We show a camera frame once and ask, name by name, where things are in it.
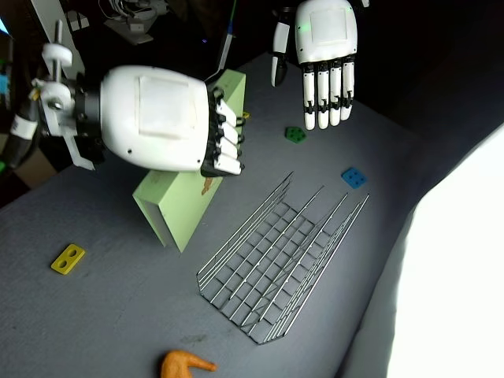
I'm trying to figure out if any white device on stand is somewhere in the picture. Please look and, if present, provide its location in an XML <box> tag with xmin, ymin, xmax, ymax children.
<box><xmin>98</xmin><ymin>0</ymin><xmax>171</xmax><ymax>46</ymax></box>

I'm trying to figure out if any wire metal rack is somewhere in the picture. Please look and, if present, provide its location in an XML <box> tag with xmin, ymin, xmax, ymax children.
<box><xmin>195</xmin><ymin>170</ymin><xmax>371</xmax><ymax>346</ymax></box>

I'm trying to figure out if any blue square four-hole block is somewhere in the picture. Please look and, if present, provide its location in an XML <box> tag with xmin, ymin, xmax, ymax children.
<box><xmin>340</xmin><ymin>167</ymin><xmax>368</xmax><ymax>191</ymax></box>

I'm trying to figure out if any white vertical post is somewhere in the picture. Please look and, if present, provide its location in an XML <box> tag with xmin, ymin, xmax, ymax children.
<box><xmin>30</xmin><ymin>0</ymin><xmax>87</xmax><ymax>80</ymax></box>

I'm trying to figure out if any yellow two-hole rectangular block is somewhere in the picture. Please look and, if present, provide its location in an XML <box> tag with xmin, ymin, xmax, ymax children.
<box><xmin>50</xmin><ymin>243</ymin><xmax>87</xmax><ymax>276</ymax></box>

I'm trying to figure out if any grey table cloth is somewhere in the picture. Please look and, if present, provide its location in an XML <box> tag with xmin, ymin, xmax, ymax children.
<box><xmin>0</xmin><ymin>50</ymin><xmax>504</xmax><ymax>378</ymax></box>

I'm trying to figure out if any green pentagon block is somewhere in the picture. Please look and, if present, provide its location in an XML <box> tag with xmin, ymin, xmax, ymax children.
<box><xmin>283</xmin><ymin>125</ymin><xmax>309</xmax><ymax>144</ymax></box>

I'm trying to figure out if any white wand with green rod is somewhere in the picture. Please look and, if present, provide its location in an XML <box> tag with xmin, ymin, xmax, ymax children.
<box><xmin>204</xmin><ymin>0</ymin><xmax>239</xmax><ymax>83</ymax></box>

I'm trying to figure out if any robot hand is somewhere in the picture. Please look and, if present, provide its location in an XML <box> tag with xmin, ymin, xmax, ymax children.
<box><xmin>269</xmin><ymin>0</ymin><xmax>360</xmax><ymax>132</ymax></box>
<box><xmin>99</xmin><ymin>65</ymin><xmax>247</xmax><ymax>179</ymax></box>

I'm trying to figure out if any light green book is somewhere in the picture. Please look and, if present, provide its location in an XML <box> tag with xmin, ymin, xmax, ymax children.
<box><xmin>132</xmin><ymin>69</ymin><xmax>247</xmax><ymax>254</ymax></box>

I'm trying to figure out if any large bright white panel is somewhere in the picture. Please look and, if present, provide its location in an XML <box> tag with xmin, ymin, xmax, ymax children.
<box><xmin>385</xmin><ymin>132</ymin><xmax>504</xmax><ymax>378</ymax></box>

